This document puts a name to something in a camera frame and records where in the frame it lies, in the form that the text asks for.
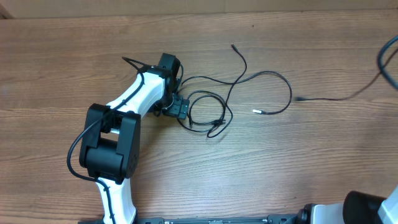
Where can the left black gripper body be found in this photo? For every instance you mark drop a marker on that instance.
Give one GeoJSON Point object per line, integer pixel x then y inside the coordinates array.
{"type": "Point", "coordinates": [173, 109]}

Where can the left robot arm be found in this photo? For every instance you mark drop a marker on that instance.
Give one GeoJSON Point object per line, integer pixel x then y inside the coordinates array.
{"type": "Point", "coordinates": [110, 141]}

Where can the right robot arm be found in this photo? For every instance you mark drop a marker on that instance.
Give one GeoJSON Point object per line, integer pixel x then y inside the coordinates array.
{"type": "Point", "coordinates": [357, 208]}

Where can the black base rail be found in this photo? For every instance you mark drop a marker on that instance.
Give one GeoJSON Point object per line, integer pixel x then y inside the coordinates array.
{"type": "Point", "coordinates": [270, 219]}

